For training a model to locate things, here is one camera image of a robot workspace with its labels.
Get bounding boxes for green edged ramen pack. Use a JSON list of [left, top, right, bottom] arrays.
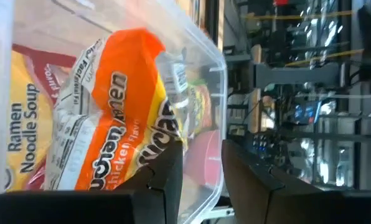
[[187, 79, 213, 134]]

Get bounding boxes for black box blue LEDs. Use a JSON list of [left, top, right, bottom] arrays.
[[250, 133, 277, 156]]

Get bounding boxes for pink bowl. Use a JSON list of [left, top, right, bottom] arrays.
[[184, 129, 222, 187]]

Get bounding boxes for orange chicken ramen pack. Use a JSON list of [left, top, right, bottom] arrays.
[[45, 27, 185, 191]]

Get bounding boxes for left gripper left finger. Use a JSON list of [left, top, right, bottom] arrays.
[[114, 140, 184, 224]]

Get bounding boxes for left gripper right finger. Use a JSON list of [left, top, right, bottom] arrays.
[[222, 139, 285, 224]]

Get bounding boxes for red yellow ramen pack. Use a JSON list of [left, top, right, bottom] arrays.
[[4, 43, 77, 191]]

